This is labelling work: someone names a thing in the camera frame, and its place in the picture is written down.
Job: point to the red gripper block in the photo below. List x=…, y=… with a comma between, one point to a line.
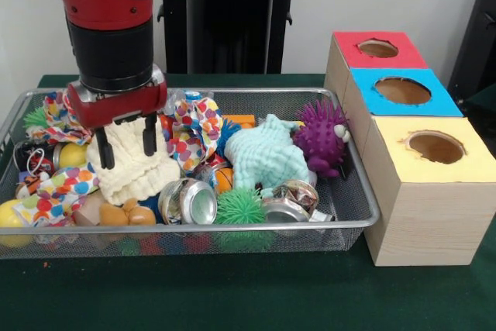
x=120, y=108

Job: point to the cream knitted cloth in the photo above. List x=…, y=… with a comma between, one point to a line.
x=131, y=176

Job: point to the brown teddy plush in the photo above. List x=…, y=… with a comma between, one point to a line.
x=128, y=214

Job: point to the polka dot cloth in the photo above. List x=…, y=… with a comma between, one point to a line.
x=197, y=125
x=58, y=191

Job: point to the wooden box with three holes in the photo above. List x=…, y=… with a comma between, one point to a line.
x=426, y=222

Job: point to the crushed silver drink can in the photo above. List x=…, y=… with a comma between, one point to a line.
x=193, y=201
x=288, y=201

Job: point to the green spiky rubber ball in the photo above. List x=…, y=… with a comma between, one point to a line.
x=240, y=207

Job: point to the yellow ball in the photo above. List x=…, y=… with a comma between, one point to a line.
x=7, y=214

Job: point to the mint knitted cloth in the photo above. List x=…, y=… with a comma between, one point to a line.
x=267, y=156

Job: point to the dark green tablecloth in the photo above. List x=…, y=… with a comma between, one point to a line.
x=232, y=296
x=484, y=104

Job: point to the purple spiky toy creature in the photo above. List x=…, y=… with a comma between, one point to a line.
x=319, y=137

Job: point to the black upright panel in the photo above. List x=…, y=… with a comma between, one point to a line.
x=476, y=36

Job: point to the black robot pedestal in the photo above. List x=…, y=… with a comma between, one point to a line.
x=232, y=28

